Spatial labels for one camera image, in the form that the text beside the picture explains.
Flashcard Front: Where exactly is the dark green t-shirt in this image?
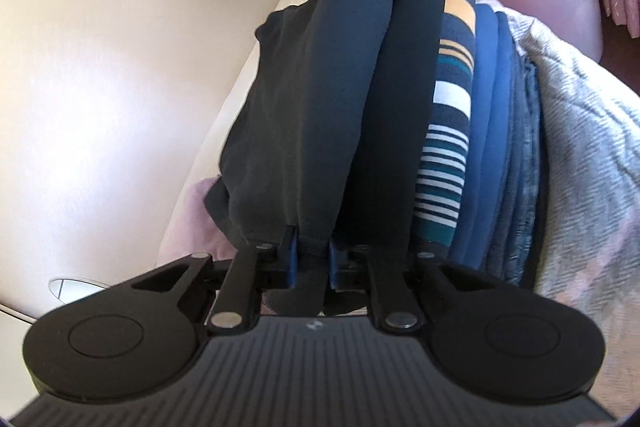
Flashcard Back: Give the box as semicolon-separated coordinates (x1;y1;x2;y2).
204;0;473;315

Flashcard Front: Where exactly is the pink bed blanket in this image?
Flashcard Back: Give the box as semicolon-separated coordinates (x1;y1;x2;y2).
157;177;241;268

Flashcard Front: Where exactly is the grey-blue folded garment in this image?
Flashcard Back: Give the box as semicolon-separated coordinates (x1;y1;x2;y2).
487;52;546;288

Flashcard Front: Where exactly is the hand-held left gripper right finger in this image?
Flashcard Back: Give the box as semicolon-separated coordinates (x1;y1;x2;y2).
328;239;493;335

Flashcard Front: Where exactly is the striped folded shirt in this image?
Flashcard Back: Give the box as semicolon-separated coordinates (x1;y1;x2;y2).
412;0;483;255

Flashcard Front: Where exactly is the grey knitted blanket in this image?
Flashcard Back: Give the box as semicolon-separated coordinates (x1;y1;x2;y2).
492;7;640;423

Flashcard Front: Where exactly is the white ceiling lamp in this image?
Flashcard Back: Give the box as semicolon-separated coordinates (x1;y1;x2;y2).
47;276;108;303

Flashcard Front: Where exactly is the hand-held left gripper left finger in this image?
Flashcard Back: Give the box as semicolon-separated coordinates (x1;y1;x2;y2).
132;227;301;337

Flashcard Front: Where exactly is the blue folded shirt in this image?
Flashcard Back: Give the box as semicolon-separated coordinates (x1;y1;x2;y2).
447;2;518;273

